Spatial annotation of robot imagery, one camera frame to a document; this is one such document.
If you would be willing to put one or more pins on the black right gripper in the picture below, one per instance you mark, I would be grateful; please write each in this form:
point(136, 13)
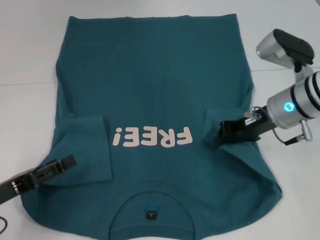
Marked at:
point(252, 127)

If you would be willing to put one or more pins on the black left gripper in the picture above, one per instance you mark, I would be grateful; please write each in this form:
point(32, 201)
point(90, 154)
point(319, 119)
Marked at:
point(27, 178)

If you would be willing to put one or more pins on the teal t-shirt with FREE print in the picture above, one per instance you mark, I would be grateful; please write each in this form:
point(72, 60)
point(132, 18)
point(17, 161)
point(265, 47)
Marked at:
point(162, 87)

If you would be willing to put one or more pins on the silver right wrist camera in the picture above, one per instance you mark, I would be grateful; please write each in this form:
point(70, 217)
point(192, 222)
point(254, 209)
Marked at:
point(275, 47)

